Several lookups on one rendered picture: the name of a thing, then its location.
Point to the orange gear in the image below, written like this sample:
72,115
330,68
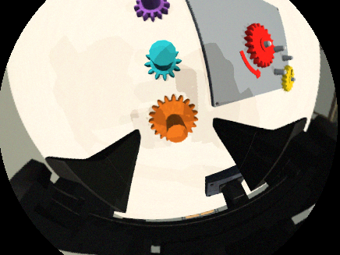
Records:
173,118

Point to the yellow gear with black stripe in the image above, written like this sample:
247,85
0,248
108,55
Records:
286,78

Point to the red curved arrow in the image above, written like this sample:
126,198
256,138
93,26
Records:
257,73

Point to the purple gear with tall hub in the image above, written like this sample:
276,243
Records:
151,8

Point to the red gear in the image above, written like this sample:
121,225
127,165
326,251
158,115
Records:
255,38

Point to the teal gear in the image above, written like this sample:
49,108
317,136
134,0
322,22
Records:
162,59

